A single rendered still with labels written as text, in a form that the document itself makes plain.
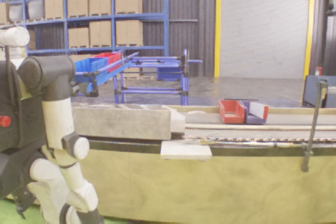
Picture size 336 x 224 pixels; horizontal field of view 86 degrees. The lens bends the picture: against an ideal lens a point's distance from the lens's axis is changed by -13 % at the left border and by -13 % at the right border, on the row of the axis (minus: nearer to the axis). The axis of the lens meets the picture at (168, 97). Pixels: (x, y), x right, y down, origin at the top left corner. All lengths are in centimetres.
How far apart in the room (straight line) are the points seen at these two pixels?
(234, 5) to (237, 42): 201
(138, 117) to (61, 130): 75
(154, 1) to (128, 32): 258
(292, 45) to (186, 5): 637
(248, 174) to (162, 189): 62
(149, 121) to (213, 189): 67
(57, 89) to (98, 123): 83
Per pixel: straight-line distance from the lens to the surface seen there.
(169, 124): 134
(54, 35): 1431
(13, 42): 85
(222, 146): 141
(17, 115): 78
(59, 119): 70
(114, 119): 142
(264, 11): 1251
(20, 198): 127
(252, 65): 1213
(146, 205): 170
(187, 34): 1168
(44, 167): 93
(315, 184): 182
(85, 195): 86
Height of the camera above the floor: 138
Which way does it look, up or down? 13 degrees down
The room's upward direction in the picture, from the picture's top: straight up
